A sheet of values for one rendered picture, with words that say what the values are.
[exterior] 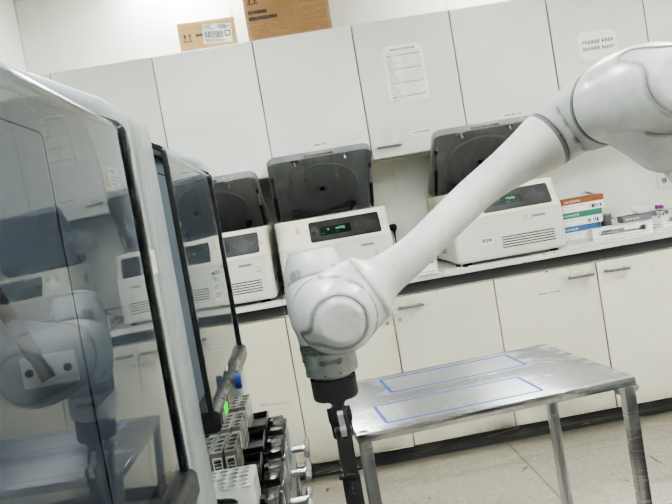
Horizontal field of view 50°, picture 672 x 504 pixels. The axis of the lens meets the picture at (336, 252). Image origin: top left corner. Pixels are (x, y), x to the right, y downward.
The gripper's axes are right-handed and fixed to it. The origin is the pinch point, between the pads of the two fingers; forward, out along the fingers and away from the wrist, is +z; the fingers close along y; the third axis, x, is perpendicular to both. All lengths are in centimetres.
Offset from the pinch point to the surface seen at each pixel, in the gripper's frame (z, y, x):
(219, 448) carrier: -8.1, -12.4, -22.1
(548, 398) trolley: -1, -27, 43
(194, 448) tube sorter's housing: -17.9, 18.1, -20.8
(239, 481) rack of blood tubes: -6.3, 1.3, -17.9
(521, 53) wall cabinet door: -110, -258, 132
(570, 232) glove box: -12, -268, 146
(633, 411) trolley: 6, -29, 61
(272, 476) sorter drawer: -1.7, -10.9, -13.6
